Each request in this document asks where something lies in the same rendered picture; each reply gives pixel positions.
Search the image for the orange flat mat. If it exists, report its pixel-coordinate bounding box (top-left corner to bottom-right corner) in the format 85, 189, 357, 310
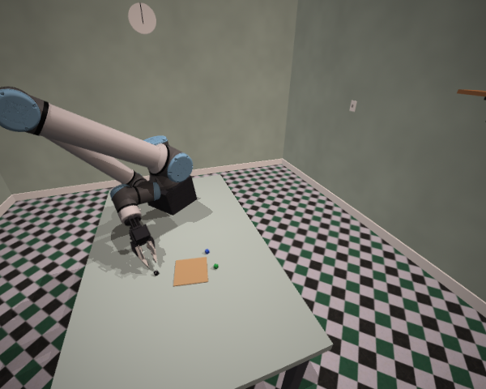
173, 257, 208, 287

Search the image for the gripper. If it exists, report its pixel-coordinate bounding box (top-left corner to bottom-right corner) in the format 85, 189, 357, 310
124, 214, 157, 267

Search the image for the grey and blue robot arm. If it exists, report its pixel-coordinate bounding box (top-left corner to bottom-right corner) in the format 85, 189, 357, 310
0, 86, 193, 224

